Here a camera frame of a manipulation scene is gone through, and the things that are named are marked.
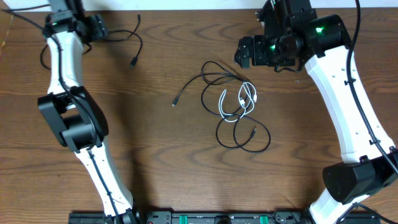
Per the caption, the white back board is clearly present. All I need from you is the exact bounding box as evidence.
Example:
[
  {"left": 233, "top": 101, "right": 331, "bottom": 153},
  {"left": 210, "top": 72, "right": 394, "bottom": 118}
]
[{"left": 1, "top": 0, "right": 397, "bottom": 11}]

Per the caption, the white usb cable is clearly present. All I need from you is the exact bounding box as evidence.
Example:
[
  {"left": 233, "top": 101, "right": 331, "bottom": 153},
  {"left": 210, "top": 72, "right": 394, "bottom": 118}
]
[{"left": 218, "top": 81, "right": 258, "bottom": 123}]

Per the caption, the black usb cable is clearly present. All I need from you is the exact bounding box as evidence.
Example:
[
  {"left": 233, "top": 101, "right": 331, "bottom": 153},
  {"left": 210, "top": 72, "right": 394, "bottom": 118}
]
[
  {"left": 172, "top": 60, "right": 271, "bottom": 154},
  {"left": 39, "top": 12, "right": 144, "bottom": 71}
]

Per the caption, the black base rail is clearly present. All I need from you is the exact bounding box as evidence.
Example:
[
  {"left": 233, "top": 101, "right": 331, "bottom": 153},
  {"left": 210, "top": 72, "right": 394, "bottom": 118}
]
[{"left": 67, "top": 210, "right": 381, "bottom": 224}]

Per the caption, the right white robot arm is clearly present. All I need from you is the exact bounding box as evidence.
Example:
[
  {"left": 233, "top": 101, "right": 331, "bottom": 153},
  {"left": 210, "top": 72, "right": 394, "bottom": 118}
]
[{"left": 234, "top": 1, "right": 397, "bottom": 223}]

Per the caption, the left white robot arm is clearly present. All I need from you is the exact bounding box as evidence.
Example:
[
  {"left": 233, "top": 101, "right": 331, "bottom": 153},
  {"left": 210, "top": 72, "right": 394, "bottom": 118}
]
[{"left": 38, "top": 7, "right": 145, "bottom": 223}]

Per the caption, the cardboard side panel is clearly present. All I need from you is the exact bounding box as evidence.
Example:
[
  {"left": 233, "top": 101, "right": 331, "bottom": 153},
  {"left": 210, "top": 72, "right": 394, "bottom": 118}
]
[{"left": 1, "top": 0, "right": 14, "bottom": 57}]

